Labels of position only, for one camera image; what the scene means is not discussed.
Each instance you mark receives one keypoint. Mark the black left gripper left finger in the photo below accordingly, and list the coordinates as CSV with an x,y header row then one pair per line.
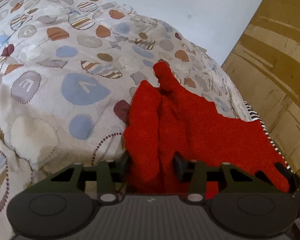
x,y
109,177

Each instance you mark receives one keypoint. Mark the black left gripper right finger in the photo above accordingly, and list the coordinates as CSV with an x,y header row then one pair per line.
x,y
227,178

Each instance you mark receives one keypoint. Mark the red small garment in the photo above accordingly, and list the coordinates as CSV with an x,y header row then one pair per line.
x,y
170,119

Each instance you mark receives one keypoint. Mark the patterned circle print duvet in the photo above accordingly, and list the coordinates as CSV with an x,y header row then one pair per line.
x,y
68,71

